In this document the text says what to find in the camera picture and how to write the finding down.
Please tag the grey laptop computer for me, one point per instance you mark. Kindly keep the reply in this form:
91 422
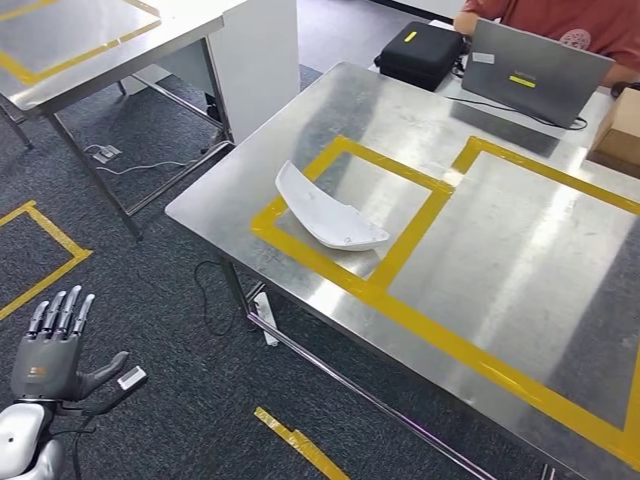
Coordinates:
530 73

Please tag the steel table with thin legs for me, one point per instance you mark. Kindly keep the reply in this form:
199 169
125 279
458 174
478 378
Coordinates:
100 33

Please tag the black zip carry case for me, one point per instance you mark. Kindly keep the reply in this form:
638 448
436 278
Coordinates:
420 56

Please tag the white cabinet panel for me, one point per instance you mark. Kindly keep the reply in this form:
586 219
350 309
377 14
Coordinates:
260 66

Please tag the stainless steel workbench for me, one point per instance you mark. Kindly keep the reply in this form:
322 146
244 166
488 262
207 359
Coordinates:
500 265

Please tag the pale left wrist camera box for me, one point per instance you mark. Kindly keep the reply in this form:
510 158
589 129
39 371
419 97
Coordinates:
132 378

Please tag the person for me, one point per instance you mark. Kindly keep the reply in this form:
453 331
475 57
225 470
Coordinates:
550 16

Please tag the brown cardboard box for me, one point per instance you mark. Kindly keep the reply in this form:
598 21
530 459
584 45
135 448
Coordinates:
620 132

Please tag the small grey floor socket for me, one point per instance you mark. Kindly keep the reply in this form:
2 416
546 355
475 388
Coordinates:
106 154

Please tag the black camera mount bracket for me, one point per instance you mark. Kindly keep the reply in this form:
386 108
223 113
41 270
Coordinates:
100 402

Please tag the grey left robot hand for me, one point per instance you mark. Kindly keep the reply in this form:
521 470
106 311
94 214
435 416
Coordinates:
47 368

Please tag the white power strip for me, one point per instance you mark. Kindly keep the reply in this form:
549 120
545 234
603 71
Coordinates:
265 318

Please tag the white curved plastic shell part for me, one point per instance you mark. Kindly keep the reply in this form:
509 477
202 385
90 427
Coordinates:
330 218

